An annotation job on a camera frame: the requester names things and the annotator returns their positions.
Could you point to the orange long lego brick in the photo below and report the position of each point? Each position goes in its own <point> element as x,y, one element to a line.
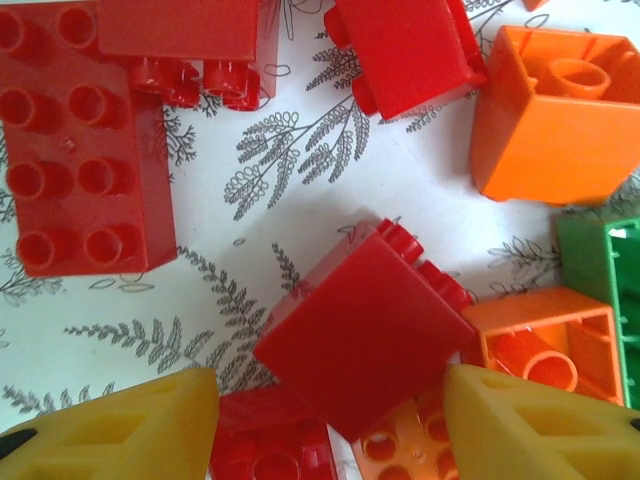
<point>400,450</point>

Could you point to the red small lego brick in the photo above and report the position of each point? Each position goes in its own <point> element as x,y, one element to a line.
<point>410,55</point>
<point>265,430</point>
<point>180,30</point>
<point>360,340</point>

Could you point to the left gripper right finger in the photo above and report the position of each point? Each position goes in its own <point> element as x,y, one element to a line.
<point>540,435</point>

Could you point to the red long lego brick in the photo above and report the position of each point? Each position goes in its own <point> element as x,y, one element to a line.
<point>75,150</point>

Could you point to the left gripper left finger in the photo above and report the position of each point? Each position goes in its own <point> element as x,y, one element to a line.
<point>100,440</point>

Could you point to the orange small lego brick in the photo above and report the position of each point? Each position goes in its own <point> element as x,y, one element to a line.
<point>535,4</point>
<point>550,150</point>
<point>530,310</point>

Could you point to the green long lego brick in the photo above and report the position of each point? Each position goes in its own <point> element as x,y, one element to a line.
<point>585,260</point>

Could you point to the floral patterned table cover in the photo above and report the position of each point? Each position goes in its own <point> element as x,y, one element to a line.
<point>300,175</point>

